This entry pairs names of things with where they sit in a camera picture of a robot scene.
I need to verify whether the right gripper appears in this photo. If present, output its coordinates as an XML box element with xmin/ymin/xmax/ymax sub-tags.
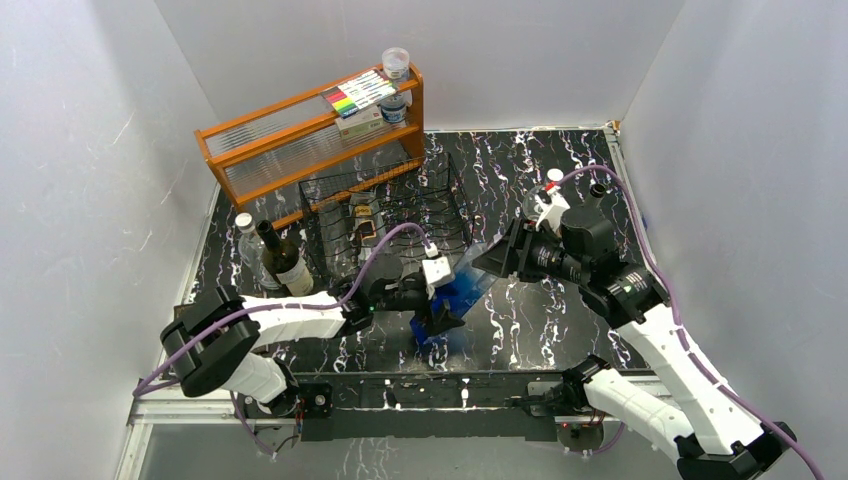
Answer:
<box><xmin>472</xmin><ymin>216</ymin><xmax>588</xmax><ymax>285</ymax></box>

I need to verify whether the blue glass bottle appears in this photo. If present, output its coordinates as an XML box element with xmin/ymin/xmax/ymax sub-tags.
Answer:
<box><xmin>410</xmin><ymin>242</ymin><xmax>497</xmax><ymax>346</ymax></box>

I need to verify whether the clear whisky bottle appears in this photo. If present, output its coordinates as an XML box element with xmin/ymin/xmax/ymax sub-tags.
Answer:
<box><xmin>349</xmin><ymin>190</ymin><xmax>387</xmax><ymax>263</ymax></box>

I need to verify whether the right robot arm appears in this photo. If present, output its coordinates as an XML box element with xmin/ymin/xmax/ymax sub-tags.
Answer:
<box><xmin>473</xmin><ymin>206</ymin><xmax>794</xmax><ymax>479</ymax></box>

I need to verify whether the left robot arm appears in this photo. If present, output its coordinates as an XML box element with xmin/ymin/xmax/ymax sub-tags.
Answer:
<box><xmin>160</xmin><ymin>255</ymin><xmax>464</xmax><ymax>416</ymax></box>

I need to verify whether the clear bottle white cap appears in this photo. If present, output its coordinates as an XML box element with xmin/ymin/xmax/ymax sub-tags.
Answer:
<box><xmin>521</xmin><ymin>168</ymin><xmax>568</xmax><ymax>222</ymax></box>

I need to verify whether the olive green wine bottle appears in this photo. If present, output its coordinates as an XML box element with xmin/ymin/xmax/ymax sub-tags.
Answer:
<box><xmin>585</xmin><ymin>183</ymin><xmax>607</xmax><ymax>208</ymax></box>

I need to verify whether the dark green wine bottle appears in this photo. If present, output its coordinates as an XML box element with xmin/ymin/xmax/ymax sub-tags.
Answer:
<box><xmin>256</xmin><ymin>220</ymin><xmax>314</xmax><ymax>297</ymax></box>

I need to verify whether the small clear bottle left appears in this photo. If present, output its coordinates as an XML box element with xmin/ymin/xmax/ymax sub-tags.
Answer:
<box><xmin>235</xmin><ymin>213</ymin><xmax>280</xmax><ymax>291</ymax></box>

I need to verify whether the white cardboard box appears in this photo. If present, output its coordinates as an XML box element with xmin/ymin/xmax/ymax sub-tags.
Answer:
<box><xmin>335</xmin><ymin>105</ymin><xmax>385</xmax><ymax>141</ymax></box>

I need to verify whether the orange wooden shelf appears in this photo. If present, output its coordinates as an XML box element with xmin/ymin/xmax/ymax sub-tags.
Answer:
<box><xmin>194</xmin><ymin>65</ymin><xmax>425</xmax><ymax>228</ymax></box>

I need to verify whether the blue label jar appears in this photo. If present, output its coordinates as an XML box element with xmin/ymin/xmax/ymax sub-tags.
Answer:
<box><xmin>379</xmin><ymin>93</ymin><xmax>407</xmax><ymax>124</ymax></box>

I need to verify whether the marker pen set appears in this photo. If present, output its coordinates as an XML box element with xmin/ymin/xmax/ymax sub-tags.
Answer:
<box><xmin>321</xmin><ymin>68</ymin><xmax>399</xmax><ymax>119</ymax></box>

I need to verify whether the dark book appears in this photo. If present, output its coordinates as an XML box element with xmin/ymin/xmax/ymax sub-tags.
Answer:
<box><xmin>173</xmin><ymin>292</ymin><xmax>221</xmax><ymax>327</ymax></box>

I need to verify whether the clear plastic jar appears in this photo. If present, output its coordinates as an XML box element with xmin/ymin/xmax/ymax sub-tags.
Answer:
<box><xmin>381</xmin><ymin>47</ymin><xmax>410</xmax><ymax>82</ymax></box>

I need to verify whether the black wire wine rack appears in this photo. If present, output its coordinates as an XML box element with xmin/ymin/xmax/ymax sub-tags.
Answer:
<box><xmin>298</xmin><ymin>153</ymin><xmax>474</xmax><ymax>284</ymax></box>

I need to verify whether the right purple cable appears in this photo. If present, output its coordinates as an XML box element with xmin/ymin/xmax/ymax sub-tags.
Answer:
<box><xmin>555</xmin><ymin>164</ymin><xmax>826</xmax><ymax>480</ymax></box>

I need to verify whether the purple cable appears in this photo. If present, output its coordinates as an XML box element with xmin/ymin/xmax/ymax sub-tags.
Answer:
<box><xmin>132</xmin><ymin>223</ymin><xmax>435</xmax><ymax>399</ymax></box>
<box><xmin>555</xmin><ymin>164</ymin><xmax>826</xmax><ymax>480</ymax></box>

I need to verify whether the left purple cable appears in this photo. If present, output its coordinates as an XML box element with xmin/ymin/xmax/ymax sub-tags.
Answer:
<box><xmin>132</xmin><ymin>223</ymin><xmax>435</xmax><ymax>399</ymax></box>

